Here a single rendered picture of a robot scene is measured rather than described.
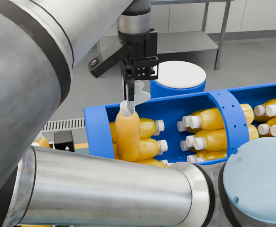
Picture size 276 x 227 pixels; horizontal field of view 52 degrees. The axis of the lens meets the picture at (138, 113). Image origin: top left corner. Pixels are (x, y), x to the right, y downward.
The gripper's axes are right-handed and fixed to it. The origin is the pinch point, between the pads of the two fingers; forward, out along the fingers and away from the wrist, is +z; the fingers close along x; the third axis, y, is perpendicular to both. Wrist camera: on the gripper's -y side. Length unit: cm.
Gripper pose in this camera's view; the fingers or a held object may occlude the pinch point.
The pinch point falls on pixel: (127, 105)
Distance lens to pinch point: 74.2
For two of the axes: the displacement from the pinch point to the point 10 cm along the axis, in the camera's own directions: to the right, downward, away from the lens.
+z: 0.1, 8.1, 5.9
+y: 9.7, -1.5, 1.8
